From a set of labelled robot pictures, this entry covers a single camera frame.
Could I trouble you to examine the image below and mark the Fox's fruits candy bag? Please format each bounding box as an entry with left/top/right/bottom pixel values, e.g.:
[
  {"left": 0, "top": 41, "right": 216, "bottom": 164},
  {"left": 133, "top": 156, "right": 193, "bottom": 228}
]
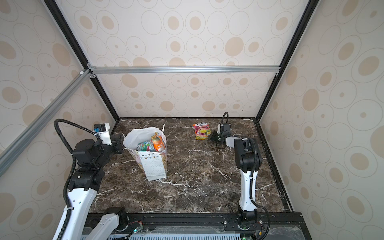
[{"left": 193, "top": 123, "right": 212, "bottom": 140}]

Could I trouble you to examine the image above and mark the Fox's mint blossom candy bag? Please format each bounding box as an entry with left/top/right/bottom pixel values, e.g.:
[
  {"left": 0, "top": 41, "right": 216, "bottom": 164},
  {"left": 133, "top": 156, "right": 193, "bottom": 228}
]
[{"left": 137, "top": 140, "right": 156, "bottom": 152}]

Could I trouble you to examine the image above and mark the white paper bag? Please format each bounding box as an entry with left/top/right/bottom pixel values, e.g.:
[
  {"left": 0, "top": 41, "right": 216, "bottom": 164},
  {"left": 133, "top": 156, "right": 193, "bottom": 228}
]
[{"left": 124, "top": 127, "right": 167, "bottom": 181}]

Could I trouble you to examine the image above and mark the orange Fox's candy bag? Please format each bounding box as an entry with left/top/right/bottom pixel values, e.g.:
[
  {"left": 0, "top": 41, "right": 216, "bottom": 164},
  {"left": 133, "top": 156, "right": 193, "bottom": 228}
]
[{"left": 151, "top": 133, "right": 166, "bottom": 153}]

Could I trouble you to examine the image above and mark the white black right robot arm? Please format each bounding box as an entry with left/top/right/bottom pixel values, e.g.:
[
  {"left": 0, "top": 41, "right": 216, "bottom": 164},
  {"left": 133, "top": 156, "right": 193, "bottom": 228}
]
[{"left": 210, "top": 123, "right": 261, "bottom": 225}]

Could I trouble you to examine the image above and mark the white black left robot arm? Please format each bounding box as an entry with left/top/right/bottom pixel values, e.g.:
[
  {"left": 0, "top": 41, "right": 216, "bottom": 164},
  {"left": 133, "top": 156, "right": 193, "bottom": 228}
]
[{"left": 53, "top": 134, "right": 124, "bottom": 240}]

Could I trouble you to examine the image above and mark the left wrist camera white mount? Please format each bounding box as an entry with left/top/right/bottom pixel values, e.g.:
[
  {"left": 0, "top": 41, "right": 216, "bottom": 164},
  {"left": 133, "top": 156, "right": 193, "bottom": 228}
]
[{"left": 94, "top": 123, "right": 112, "bottom": 146}]

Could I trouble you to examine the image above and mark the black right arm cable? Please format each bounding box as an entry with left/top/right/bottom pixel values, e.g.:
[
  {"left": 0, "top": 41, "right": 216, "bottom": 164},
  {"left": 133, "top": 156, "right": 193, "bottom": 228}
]
[{"left": 216, "top": 111, "right": 271, "bottom": 240}]

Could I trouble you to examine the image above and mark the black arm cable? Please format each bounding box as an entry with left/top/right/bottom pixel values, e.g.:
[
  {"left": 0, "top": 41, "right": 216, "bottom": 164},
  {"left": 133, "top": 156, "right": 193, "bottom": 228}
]
[
  {"left": 216, "top": 111, "right": 271, "bottom": 240},
  {"left": 53, "top": 118, "right": 96, "bottom": 240}
]

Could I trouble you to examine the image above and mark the silver aluminium back rail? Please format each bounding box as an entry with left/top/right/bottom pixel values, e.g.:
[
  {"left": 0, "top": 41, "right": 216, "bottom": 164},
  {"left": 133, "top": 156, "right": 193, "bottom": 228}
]
[{"left": 89, "top": 66, "right": 280, "bottom": 74}]

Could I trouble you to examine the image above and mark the silver aluminium rail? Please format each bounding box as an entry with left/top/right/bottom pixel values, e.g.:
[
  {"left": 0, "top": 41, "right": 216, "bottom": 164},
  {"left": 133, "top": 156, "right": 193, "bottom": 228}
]
[
  {"left": 89, "top": 66, "right": 280, "bottom": 74},
  {"left": 1, "top": 70, "right": 91, "bottom": 175}
]

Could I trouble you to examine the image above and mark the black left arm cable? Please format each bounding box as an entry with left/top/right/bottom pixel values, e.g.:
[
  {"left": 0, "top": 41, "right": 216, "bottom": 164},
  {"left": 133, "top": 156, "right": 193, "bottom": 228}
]
[{"left": 53, "top": 118, "right": 96, "bottom": 240}]

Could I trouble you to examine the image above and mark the silver aluminium left rail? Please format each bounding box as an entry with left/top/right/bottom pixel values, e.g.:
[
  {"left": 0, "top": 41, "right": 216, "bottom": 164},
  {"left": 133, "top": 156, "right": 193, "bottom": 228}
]
[{"left": 1, "top": 70, "right": 91, "bottom": 175}]

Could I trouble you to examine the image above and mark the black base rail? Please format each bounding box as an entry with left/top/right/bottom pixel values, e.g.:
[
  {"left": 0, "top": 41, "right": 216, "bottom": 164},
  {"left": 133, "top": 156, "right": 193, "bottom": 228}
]
[{"left": 79, "top": 211, "right": 313, "bottom": 240}]

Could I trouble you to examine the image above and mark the black corner frame post left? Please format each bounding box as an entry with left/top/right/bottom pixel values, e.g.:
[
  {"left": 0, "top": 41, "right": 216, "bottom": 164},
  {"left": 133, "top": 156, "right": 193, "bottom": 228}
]
[{"left": 44, "top": 0, "right": 120, "bottom": 122}]

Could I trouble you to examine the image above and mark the black corner frame post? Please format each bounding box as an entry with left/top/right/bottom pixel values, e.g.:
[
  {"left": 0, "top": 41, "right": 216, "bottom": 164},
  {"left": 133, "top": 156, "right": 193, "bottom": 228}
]
[
  {"left": 256, "top": 0, "right": 320, "bottom": 122},
  {"left": 44, "top": 0, "right": 120, "bottom": 122}
]

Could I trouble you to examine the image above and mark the black corner frame post right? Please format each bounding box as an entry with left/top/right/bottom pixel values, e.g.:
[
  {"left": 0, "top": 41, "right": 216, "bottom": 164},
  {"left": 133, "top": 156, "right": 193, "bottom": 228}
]
[{"left": 256, "top": 0, "right": 320, "bottom": 122}]

